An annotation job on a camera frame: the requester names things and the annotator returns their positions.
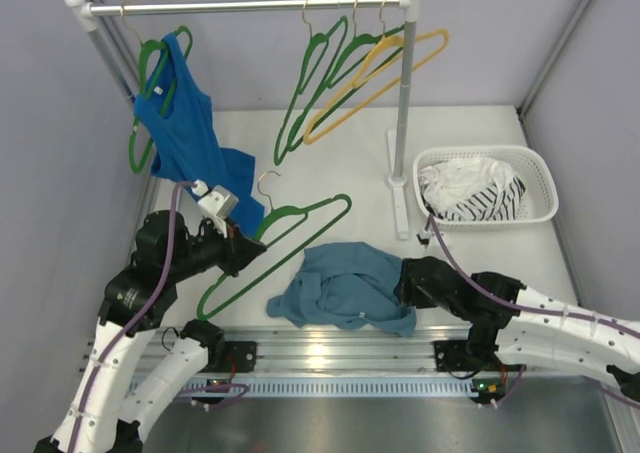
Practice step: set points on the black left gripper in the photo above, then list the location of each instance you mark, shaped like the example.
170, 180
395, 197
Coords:
235, 249

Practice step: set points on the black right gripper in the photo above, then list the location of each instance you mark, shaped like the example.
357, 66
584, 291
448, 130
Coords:
408, 292

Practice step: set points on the light blue tank top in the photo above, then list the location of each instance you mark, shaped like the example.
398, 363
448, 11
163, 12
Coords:
348, 285

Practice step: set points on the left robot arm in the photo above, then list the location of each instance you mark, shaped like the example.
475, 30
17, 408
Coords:
106, 414

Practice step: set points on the royal blue tank top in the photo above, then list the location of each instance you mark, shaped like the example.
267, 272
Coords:
179, 118

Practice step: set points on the green hanger with blue top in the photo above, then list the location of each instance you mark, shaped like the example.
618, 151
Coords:
145, 73

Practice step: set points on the white clothes in basket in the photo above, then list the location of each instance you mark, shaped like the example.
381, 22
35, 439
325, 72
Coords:
460, 177

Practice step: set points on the white plastic laundry basket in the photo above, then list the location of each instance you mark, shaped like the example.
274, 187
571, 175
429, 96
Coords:
540, 202

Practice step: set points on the striped garment in basket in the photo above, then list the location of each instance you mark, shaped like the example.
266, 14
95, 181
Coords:
489, 204

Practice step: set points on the silver clothes rack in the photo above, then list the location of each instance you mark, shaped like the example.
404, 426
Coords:
87, 14

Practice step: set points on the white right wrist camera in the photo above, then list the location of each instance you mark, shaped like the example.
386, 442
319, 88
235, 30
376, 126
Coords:
428, 239

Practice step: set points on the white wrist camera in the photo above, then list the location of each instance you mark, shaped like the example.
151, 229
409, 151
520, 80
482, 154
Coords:
428, 239
215, 203

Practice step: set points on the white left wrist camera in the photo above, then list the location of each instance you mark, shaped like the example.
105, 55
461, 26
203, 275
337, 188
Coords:
215, 203

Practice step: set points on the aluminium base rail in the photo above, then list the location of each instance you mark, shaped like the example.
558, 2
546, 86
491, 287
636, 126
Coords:
287, 363

